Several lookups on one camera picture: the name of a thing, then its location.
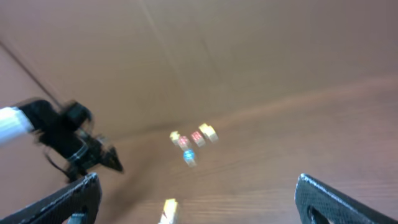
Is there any yellow block far left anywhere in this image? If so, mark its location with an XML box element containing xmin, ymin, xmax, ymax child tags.
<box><xmin>169</xmin><ymin>131</ymin><xmax>180</xmax><ymax>146</ymax></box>

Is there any red block letter O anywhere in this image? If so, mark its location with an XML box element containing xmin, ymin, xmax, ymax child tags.
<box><xmin>177</xmin><ymin>136</ymin><xmax>192</xmax><ymax>151</ymax></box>

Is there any yellow block letter G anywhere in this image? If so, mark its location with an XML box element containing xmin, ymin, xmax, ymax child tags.
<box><xmin>198</xmin><ymin>123</ymin><xmax>209</xmax><ymax>135</ymax></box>

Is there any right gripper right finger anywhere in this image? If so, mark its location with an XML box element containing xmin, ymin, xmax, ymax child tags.
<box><xmin>294</xmin><ymin>174</ymin><xmax>397</xmax><ymax>224</ymax></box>

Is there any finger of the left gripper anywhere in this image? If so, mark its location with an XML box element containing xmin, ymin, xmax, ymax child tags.
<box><xmin>101</xmin><ymin>146</ymin><xmax>124</xmax><ymax>173</ymax></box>

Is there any red block letter M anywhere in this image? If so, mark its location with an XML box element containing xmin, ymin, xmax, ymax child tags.
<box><xmin>191</xmin><ymin>131</ymin><xmax>206</xmax><ymax>147</ymax></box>

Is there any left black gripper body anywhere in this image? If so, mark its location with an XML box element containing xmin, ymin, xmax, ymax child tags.
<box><xmin>65</xmin><ymin>133</ymin><xmax>105</xmax><ymax>174</ymax></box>

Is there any natural block letter W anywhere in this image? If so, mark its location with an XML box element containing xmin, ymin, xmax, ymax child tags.
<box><xmin>158</xmin><ymin>198</ymin><xmax>178</xmax><ymax>224</ymax></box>

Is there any blue block letter L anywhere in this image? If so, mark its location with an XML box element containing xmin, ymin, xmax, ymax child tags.
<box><xmin>183</xmin><ymin>149</ymin><xmax>197</xmax><ymax>167</ymax></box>

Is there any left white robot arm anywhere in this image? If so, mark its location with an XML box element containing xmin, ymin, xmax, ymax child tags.
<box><xmin>1</xmin><ymin>99</ymin><xmax>124</xmax><ymax>180</ymax></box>

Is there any yellow block letter C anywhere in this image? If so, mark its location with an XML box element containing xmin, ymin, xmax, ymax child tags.
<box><xmin>204</xmin><ymin>125</ymin><xmax>218</xmax><ymax>142</ymax></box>

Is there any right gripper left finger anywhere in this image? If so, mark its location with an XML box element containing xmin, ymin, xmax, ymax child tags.
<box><xmin>1</xmin><ymin>172</ymin><xmax>102</xmax><ymax>224</ymax></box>

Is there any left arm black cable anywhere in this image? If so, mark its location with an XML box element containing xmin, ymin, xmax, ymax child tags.
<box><xmin>45</xmin><ymin>149</ymin><xmax>81</xmax><ymax>184</ymax></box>

